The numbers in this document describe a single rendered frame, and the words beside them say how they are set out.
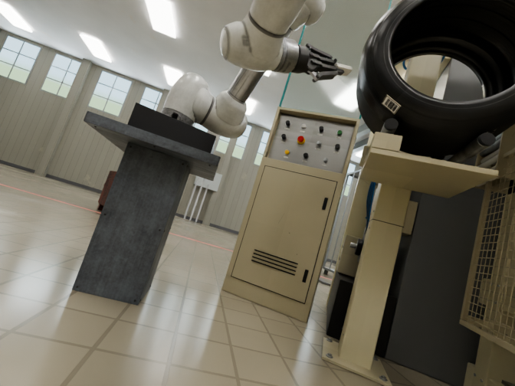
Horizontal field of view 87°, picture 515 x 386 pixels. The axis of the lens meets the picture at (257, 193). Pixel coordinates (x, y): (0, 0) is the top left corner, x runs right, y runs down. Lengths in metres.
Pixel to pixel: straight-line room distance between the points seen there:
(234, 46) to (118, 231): 0.83
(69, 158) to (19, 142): 1.78
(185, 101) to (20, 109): 12.69
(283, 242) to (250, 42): 1.21
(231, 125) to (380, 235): 0.86
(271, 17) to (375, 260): 1.02
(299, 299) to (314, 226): 0.43
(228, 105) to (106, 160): 11.03
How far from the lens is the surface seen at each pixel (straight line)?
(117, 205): 1.22
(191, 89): 1.34
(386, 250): 1.33
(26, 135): 13.50
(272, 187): 1.74
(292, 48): 0.83
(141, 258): 1.21
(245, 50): 0.75
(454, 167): 1.05
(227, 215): 11.48
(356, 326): 1.35
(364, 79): 1.15
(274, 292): 1.71
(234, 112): 1.34
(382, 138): 1.03
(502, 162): 1.46
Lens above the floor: 0.42
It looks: 7 degrees up
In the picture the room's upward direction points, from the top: 17 degrees clockwise
